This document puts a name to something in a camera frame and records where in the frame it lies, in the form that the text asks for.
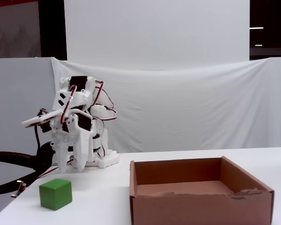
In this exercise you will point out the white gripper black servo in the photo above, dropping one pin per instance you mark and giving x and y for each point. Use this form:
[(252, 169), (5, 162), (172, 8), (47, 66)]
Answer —
[(77, 131)]

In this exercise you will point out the green cube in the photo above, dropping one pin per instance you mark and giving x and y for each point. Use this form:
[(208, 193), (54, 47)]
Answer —
[(55, 194)]

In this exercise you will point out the brown cardboard box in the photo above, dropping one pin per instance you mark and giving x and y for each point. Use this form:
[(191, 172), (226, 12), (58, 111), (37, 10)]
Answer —
[(201, 204)]

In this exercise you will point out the grey partition panel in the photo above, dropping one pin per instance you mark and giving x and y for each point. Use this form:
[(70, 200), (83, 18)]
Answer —
[(14, 93)]

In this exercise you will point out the white cloth backdrop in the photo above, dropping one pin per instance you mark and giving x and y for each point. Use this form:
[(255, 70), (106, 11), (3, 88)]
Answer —
[(178, 105)]

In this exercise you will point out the dark brown door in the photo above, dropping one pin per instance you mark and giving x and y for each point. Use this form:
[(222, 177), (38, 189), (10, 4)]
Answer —
[(18, 30)]

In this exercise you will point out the white backdrop board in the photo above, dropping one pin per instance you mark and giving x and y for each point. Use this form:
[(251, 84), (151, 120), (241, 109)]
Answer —
[(154, 30)]

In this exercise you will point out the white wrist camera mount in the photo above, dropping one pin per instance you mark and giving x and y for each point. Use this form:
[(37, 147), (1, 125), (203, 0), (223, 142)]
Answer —
[(41, 119)]

